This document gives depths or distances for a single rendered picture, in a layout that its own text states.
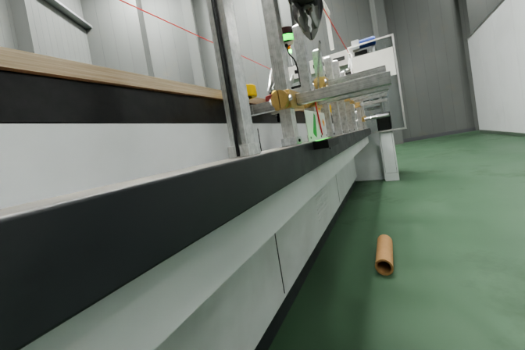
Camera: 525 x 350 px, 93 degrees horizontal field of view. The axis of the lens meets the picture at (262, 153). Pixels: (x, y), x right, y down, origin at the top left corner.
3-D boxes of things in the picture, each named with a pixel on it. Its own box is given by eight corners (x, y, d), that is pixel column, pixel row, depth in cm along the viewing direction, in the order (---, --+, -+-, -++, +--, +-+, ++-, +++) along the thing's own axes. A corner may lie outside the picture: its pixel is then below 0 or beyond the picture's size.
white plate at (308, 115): (328, 137, 100) (324, 112, 100) (310, 141, 77) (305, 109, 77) (326, 137, 100) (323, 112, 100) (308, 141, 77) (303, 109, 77)
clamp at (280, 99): (306, 108, 76) (304, 92, 76) (291, 106, 64) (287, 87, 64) (287, 112, 79) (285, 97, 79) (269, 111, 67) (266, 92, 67)
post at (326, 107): (336, 152, 116) (320, 49, 114) (335, 153, 113) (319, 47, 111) (329, 153, 117) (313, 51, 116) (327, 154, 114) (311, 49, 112)
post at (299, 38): (323, 153, 93) (303, 24, 92) (321, 154, 90) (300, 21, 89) (314, 154, 95) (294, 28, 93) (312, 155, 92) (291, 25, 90)
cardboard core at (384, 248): (391, 234, 144) (392, 259, 117) (393, 248, 144) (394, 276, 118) (376, 233, 148) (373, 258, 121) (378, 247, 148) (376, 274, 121)
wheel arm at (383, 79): (392, 87, 63) (389, 71, 63) (392, 86, 60) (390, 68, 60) (245, 120, 83) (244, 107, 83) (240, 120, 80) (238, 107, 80)
